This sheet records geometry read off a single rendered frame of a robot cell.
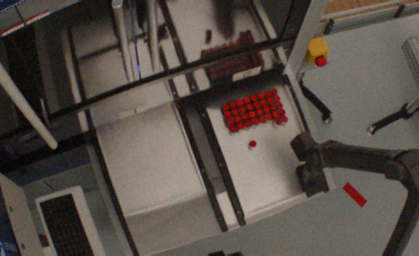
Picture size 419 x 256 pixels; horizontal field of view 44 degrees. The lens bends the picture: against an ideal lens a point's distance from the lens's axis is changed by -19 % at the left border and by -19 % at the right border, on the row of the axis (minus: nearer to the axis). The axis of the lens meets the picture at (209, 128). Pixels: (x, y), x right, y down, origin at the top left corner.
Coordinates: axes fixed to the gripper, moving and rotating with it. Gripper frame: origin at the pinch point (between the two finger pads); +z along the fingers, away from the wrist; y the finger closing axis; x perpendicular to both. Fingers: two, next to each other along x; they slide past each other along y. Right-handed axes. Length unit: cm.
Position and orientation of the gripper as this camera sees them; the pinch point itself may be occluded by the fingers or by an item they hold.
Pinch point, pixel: (308, 188)
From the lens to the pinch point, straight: 183.7
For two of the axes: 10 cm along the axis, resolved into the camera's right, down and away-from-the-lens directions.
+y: -3.4, -8.4, 4.2
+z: 0.6, 4.3, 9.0
